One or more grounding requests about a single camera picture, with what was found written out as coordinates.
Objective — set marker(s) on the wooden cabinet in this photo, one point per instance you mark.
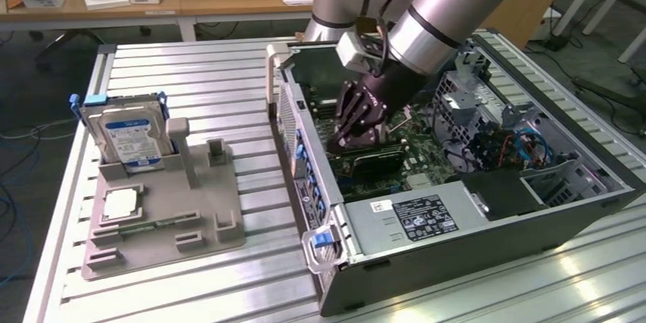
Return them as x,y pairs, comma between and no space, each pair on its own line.
530,16

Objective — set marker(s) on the silver CPU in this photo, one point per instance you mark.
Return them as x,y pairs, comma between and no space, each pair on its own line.
120,204

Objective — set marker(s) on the office chair base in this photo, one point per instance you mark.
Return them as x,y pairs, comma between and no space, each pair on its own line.
65,37

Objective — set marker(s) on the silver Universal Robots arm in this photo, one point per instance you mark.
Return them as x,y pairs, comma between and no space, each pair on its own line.
443,16

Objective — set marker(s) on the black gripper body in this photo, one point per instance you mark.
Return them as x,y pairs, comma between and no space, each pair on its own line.
395,92

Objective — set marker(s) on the grey power supply unit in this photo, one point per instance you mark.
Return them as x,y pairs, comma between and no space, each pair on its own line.
378,232

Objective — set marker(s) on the silver disk bay cage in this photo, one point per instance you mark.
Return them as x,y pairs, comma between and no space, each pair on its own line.
464,103

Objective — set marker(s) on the green motherboard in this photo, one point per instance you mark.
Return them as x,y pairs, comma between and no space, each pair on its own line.
428,156

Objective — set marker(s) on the installed RAM stick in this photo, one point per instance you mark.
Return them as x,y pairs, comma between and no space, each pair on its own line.
398,146

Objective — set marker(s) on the black open PC case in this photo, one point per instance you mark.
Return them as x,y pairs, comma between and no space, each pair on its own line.
454,262

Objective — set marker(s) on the metal socket cover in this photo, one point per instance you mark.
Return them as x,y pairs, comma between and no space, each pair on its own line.
404,118

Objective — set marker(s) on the silver disk bay bracket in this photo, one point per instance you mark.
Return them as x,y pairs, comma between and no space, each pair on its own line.
559,183

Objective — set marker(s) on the silver chipset heat sink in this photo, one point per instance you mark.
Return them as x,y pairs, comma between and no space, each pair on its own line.
419,181

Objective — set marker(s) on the white red floor device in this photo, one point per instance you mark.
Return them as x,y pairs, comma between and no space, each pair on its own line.
547,24

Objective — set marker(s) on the grey parts rack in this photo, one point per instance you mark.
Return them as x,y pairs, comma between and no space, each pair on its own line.
161,202

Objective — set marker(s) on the hard disk blue label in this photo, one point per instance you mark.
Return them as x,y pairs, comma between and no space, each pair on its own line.
125,137

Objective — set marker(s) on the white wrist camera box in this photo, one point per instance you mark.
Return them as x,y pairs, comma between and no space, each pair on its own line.
352,50

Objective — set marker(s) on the black graphics card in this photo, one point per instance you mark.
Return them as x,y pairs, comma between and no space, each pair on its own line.
374,164

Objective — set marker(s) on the green RAM stick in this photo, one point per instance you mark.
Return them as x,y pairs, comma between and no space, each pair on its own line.
136,228

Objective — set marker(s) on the orange box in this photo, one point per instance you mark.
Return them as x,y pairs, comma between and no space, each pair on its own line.
9,1

